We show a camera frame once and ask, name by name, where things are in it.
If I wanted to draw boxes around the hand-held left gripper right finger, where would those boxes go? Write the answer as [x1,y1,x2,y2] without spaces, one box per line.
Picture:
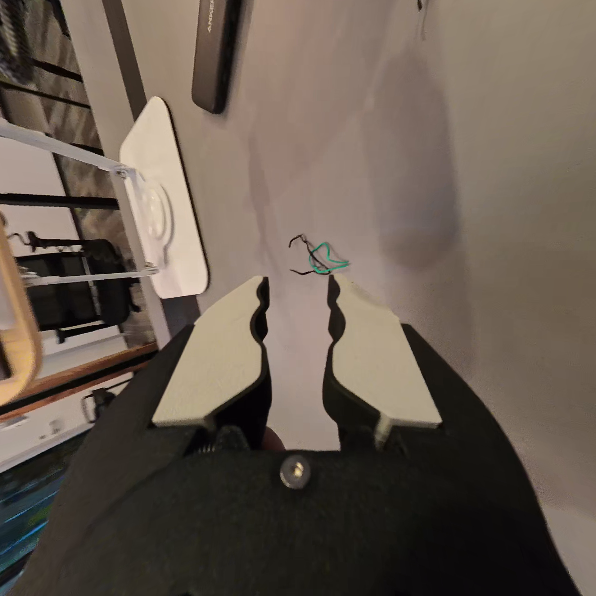
[323,275,443,435]

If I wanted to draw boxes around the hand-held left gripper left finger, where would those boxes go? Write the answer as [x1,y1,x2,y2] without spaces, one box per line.
[151,277,272,435]

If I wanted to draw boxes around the white object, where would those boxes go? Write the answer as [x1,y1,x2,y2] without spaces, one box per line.
[191,0,245,114]

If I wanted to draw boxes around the wood top black desk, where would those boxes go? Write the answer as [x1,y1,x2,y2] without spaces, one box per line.
[0,340,161,422]

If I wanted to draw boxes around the black office chair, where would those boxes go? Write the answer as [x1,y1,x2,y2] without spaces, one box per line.
[19,238,142,341]

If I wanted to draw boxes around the green twist wire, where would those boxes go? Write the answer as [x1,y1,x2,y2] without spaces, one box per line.
[308,241,353,277]

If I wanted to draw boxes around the thin black wire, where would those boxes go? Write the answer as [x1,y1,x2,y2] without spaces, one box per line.
[289,235,323,277]

